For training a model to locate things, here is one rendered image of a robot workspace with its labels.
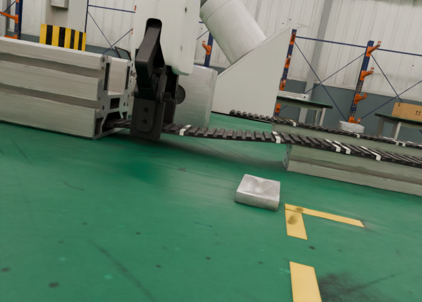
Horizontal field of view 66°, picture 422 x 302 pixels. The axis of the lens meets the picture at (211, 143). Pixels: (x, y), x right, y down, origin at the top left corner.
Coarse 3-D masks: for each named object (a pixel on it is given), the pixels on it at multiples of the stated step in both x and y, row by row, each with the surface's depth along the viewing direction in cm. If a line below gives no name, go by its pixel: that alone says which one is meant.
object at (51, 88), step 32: (0, 64) 32; (32, 64) 33; (64, 64) 33; (96, 64) 31; (128, 64) 39; (0, 96) 33; (32, 96) 34; (64, 96) 33; (96, 96) 32; (128, 96) 41; (32, 128) 33; (64, 128) 33; (96, 128) 34
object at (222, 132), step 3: (222, 129) 38; (231, 129) 38; (219, 132) 35; (222, 132) 35; (225, 132) 37; (228, 132) 36; (231, 132) 36; (234, 132) 38; (216, 135) 35; (219, 135) 34; (222, 135) 34; (225, 135) 35; (228, 135) 34; (231, 135) 34; (234, 135) 36; (216, 138) 34; (219, 138) 34; (222, 138) 34; (225, 138) 34; (228, 138) 34; (231, 138) 34
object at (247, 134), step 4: (236, 132) 38; (240, 132) 36; (244, 132) 38; (248, 132) 36; (236, 136) 34; (240, 136) 34; (244, 136) 35; (248, 136) 34; (252, 136) 35; (236, 140) 34; (240, 140) 34; (244, 140) 34; (248, 140) 34
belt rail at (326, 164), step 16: (288, 144) 37; (288, 160) 35; (304, 160) 35; (320, 160) 35; (336, 160) 34; (352, 160) 34; (368, 160) 34; (320, 176) 34; (336, 176) 34; (352, 176) 34; (368, 176) 34; (384, 176) 34; (400, 176) 34; (416, 176) 33; (400, 192) 34; (416, 192) 34
